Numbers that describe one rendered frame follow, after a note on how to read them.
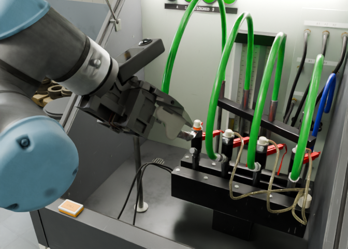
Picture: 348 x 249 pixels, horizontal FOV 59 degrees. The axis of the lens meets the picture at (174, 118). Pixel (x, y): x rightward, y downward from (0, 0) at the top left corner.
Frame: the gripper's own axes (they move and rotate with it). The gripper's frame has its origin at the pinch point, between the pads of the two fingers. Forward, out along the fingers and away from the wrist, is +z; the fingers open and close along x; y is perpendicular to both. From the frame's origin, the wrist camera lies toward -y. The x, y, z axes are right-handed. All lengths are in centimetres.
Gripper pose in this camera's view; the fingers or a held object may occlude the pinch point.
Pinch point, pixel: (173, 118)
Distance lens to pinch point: 59.9
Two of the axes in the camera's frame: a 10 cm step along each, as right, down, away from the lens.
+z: 5.4, 4.1, 7.3
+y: -3.2, 9.1, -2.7
